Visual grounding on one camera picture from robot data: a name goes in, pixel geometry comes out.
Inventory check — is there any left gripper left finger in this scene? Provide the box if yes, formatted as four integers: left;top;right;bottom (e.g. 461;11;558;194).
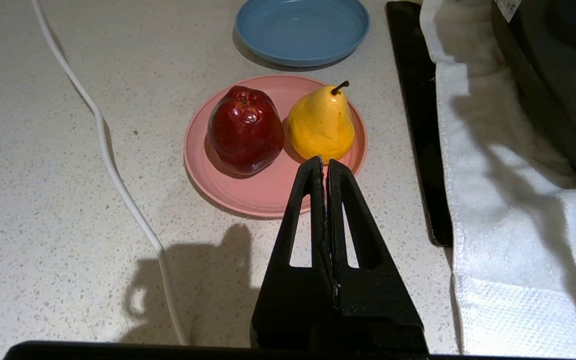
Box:
249;155;340;352

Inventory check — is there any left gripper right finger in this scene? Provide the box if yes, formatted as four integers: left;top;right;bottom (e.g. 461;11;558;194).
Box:
326;158;429;354

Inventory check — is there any black rice cooker base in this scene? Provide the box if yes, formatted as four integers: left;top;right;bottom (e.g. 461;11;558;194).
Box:
490;0;576;183

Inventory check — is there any pink plate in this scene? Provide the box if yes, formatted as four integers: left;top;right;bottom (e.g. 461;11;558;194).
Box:
183;74;369;219

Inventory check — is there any white towel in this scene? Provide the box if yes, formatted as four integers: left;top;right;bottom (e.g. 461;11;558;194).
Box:
419;0;576;360

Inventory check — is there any red apple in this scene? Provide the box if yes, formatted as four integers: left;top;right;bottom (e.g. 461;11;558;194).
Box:
207;85;285;176

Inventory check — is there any yellow pear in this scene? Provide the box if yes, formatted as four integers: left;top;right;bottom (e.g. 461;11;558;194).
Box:
287;80;357;164

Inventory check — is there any long black flat strip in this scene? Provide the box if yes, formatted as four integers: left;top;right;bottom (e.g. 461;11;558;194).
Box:
386;1;455;248

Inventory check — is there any blue plate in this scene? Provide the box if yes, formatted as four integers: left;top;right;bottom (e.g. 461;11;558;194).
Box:
234;0;372;68

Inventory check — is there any white cable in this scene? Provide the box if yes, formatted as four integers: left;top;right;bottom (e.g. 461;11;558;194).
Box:
29;0;190;347

